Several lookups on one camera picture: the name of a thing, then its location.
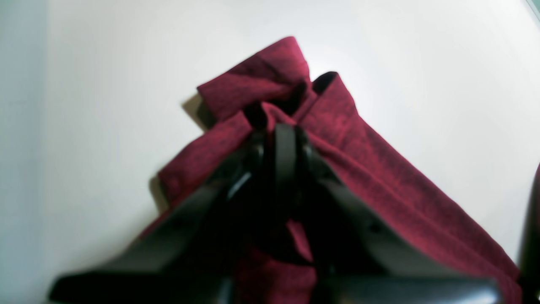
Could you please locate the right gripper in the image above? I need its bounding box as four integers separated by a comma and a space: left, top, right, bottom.
519, 167, 540, 304

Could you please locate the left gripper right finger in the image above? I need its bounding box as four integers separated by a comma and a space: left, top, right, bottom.
274, 124, 502, 304

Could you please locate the dark red t-shirt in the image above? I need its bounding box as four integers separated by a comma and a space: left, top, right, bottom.
157, 37, 525, 304

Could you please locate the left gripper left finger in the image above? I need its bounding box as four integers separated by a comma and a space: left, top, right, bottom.
49, 131, 268, 304

